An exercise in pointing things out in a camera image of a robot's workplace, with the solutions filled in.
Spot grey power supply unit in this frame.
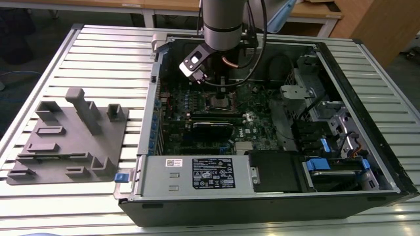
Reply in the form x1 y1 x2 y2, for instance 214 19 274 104
131 155 258 197

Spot silver finned heat sink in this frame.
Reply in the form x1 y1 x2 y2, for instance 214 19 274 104
234 140 254 151

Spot black PC case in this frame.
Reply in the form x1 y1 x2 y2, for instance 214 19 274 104
114 33 420 228

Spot black wire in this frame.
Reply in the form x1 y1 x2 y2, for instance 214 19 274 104
338 131 359 155

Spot copper cable sleeve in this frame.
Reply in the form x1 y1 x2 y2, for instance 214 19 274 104
221 56 238 70

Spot black graphics card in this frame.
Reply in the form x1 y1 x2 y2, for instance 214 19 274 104
193 121 235 146

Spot hard disk in blue carrier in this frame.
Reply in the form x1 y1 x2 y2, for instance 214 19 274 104
303 157 371 193

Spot silver CPU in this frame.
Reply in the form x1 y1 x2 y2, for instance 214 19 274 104
211 94 231 108

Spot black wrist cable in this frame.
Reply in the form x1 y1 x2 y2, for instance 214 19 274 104
206 0 269 88

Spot black RAM slot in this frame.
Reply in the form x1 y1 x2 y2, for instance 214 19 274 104
191 110 245 114
191 112 245 116
191 114 246 118

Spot green motherboard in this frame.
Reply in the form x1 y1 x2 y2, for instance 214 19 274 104
159 80 287 156

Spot black disk bay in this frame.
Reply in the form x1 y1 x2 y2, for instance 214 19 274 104
291 120 339 156

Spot thick black cable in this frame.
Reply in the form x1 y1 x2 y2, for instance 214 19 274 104
295 93 327 122

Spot CPU socket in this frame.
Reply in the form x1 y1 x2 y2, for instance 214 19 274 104
205 91 239 113

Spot grey parts rack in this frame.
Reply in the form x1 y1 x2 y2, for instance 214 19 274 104
6 88 131 186

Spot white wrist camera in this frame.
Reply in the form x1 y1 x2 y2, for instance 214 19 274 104
179 45 210 85

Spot silver drive cage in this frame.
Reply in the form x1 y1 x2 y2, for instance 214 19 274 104
285 55 349 123

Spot wooden cabinet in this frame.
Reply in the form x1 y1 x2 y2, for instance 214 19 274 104
330 0 420 68

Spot wooden desk white legs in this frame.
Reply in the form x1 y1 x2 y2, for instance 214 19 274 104
153 0 345 37
13 0 155 29

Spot silver metal bracket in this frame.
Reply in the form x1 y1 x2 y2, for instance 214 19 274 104
281 85 315 101

